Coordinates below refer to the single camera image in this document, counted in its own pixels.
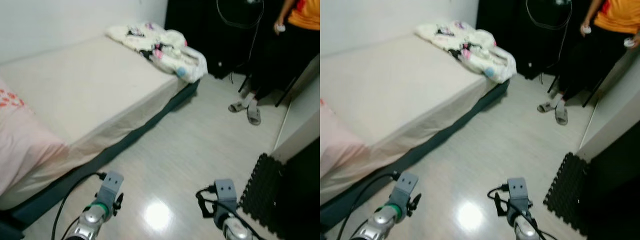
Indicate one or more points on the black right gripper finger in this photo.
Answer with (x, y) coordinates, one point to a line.
(497, 205)
(202, 206)

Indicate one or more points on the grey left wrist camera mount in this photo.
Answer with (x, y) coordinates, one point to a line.
(111, 185)
(406, 186)

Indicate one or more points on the pink floral pillow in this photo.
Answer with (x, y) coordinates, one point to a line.
(337, 150)
(25, 145)

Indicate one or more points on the black foam puzzle mat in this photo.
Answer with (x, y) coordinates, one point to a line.
(567, 195)
(262, 195)

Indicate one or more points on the standing person in orange shirt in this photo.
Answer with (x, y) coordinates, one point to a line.
(620, 12)
(305, 12)

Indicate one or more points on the cream cartoon print blanket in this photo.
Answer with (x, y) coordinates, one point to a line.
(470, 50)
(160, 50)

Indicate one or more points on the white handheld controller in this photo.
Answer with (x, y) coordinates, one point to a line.
(281, 28)
(630, 42)
(586, 30)

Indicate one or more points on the white desk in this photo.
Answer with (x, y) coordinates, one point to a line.
(300, 115)
(615, 110)

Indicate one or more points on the grey slipper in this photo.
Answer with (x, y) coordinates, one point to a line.
(561, 116)
(547, 106)
(239, 106)
(254, 116)

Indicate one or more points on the black wardrobe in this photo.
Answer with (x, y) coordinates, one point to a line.
(200, 35)
(510, 35)

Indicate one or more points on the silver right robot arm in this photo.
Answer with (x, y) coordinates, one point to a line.
(232, 230)
(525, 230)

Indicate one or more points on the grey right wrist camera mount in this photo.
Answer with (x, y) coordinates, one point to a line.
(225, 195)
(518, 195)

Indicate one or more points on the mattress with beige sheet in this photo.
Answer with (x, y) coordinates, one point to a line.
(400, 90)
(90, 90)

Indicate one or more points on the black cabinet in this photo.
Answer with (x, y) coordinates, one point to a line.
(620, 200)
(305, 200)

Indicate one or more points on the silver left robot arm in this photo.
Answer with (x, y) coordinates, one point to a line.
(92, 222)
(380, 225)

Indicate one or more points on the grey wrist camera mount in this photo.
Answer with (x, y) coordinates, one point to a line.
(225, 195)
(518, 195)
(111, 185)
(406, 186)

